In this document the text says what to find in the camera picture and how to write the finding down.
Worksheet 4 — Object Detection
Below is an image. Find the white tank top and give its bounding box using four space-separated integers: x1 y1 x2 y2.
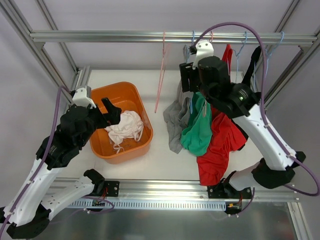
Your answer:
105 110 144 154

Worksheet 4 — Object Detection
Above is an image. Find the grey shirt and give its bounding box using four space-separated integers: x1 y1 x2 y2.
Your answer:
163 81 194 154

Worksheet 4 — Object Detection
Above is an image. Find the pink wire hanger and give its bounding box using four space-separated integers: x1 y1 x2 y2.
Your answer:
154 31 171 113

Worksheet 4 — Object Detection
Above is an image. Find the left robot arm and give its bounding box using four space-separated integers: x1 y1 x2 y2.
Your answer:
0 98 122 240

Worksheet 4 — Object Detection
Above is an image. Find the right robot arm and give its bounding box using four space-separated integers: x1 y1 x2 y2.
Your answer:
179 56 306 199

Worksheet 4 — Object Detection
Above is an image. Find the blue hanger under red shirt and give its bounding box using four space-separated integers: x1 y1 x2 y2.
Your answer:
233 31 248 83

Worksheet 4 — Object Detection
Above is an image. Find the blue hanger under black shirt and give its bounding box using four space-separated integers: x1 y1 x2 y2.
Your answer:
252 31 285 92

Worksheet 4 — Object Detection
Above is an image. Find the orange plastic basket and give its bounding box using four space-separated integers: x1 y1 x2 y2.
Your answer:
89 81 153 165

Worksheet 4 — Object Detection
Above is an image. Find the green shirt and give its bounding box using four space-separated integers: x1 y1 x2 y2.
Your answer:
180 92 213 157

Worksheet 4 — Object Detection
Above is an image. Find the black shirt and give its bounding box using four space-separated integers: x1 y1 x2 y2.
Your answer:
241 46 262 87

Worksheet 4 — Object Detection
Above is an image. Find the red shirt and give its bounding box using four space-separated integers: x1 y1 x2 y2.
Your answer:
196 44 248 187

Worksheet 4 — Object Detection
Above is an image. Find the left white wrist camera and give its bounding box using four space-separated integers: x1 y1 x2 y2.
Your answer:
70 85 97 109

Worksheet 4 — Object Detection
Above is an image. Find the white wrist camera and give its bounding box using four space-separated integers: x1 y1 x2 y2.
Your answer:
70 85 97 109
189 40 214 70

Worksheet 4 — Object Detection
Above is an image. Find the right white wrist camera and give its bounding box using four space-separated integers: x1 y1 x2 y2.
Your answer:
189 40 214 70

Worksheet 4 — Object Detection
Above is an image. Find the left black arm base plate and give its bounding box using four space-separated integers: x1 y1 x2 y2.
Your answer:
101 180 120 197

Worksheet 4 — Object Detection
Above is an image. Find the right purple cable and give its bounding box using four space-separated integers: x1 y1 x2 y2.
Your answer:
196 21 320 196

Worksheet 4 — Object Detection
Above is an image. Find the white slotted cable duct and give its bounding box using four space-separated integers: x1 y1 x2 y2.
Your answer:
68 198 227 212

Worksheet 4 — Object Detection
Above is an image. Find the aluminium front frame rail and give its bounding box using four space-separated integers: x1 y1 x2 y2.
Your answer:
28 177 300 201

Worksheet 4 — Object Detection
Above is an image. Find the aluminium hanging rail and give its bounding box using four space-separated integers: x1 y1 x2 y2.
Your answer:
29 30 318 47

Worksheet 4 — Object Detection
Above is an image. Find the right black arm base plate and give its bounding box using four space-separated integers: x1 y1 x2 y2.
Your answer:
207 178 252 200

